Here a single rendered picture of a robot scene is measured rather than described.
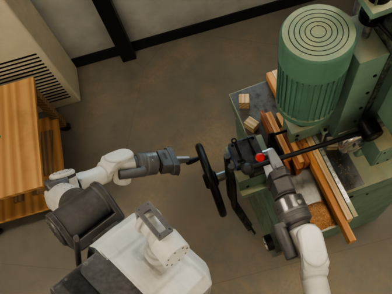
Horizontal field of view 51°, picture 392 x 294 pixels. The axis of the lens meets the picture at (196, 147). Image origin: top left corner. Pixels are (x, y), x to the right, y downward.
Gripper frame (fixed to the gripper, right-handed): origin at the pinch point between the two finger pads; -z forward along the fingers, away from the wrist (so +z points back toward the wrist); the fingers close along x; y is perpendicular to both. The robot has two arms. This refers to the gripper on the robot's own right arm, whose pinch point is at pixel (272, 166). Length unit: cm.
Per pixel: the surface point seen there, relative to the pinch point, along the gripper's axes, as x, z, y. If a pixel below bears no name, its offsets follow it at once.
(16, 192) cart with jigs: 69, -52, -99
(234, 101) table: 20.9, -36.7, 2.8
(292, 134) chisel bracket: 6.5, -10.6, 12.3
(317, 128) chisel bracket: 7.4, -10.5, 20.9
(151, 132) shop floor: 115, -87, -30
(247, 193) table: 24.6, -2.3, -5.2
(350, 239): 15.3, 24.6, 17.2
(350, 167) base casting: 27.7, -0.6, 34.1
